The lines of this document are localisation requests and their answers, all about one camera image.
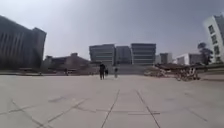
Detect grey three-block building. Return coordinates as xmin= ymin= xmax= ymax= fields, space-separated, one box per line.
xmin=88 ymin=42 xmax=157 ymax=75

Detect grey slab paved plaza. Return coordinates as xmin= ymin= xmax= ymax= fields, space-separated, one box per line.
xmin=0 ymin=73 xmax=224 ymax=128

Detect low brown building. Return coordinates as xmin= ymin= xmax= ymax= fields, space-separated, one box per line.
xmin=43 ymin=52 xmax=91 ymax=71

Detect row of parked bicycles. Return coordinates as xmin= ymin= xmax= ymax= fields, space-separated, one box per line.
xmin=173 ymin=65 xmax=202 ymax=82

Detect group of distant pale buildings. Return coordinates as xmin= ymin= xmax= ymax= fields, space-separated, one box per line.
xmin=154 ymin=52 xmax=206 ymax=66

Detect dark tree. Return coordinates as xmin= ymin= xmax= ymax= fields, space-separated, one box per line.
xmin=197 ymin=41 xmax=214 ymax=66

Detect dark long striped building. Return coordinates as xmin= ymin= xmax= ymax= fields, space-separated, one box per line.
xmin=0 ymin=14 xmax=48 ymax=71

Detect white gridded building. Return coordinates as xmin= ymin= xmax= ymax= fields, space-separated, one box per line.
xmin=203 ymin=13 xmax=224 ymax=65

